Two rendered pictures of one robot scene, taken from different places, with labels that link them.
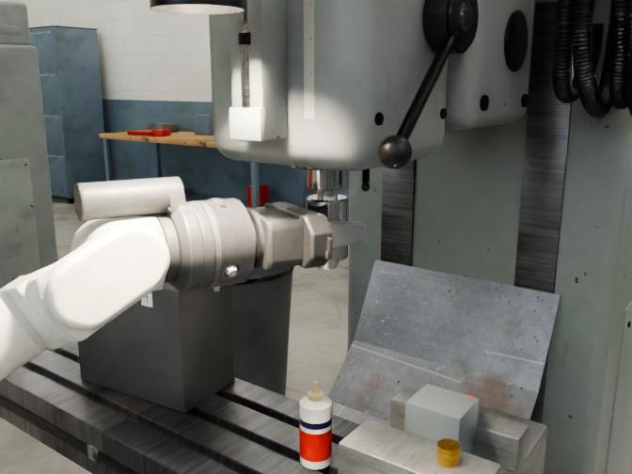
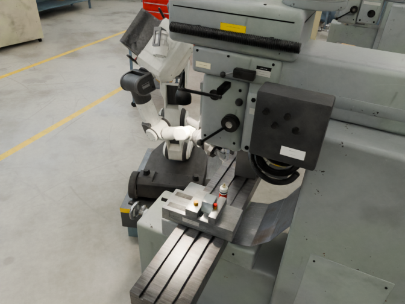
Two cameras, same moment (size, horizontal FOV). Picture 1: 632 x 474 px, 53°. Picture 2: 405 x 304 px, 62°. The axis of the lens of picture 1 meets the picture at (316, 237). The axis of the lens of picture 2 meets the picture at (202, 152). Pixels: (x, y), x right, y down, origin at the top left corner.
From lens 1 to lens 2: 1.44 m
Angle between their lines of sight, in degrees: 71
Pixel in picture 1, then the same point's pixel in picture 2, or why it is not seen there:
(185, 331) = (238, 157)
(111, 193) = (189, 120)
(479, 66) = (244, 137)
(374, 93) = (204, 129)
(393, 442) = (200, 196)
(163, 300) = not seen: hidden behind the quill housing
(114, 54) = not seen: outside the picture
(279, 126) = not seen: hidden behind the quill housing
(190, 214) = (196, 131)
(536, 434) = (226, 228)
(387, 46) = (208, 122)
